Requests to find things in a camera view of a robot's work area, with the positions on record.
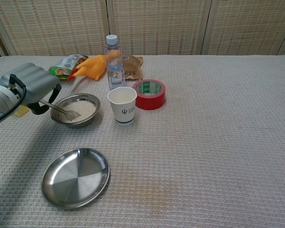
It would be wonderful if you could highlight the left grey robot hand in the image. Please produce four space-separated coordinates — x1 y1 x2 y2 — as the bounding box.
0 62 62 115

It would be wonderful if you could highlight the metal spoon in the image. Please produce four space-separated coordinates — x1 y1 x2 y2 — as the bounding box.
39 99 82 121

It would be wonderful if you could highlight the steel bowl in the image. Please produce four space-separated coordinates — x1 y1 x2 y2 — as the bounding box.
50 93 101 129

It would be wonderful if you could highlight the white rice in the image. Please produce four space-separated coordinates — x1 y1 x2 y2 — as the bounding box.
59 100 97 124

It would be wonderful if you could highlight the white paper cup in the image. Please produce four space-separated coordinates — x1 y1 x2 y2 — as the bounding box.
107 86 137 126

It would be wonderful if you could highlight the green snack bag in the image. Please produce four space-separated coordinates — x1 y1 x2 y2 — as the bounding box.
48 54 89 82

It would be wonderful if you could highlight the yellow cube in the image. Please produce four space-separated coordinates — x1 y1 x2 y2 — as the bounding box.
14 105 30 118

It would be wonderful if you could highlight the yellow rubber chicken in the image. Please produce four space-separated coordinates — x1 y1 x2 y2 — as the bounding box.
66 54 107 83

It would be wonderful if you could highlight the clear plastic water bottle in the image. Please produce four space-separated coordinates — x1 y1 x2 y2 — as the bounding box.
105 34 127 91

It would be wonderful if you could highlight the brown paper pouch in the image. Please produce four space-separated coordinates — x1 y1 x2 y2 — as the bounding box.
122 55 144 81

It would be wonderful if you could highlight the steel plate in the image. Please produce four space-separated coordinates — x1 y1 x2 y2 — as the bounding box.
41 148 110 210

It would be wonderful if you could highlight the red tape roll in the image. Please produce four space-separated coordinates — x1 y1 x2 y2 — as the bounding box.
132 79 166 111

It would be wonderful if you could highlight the white woven tablecloth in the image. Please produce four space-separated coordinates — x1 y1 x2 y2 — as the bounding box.
0 55 285 228

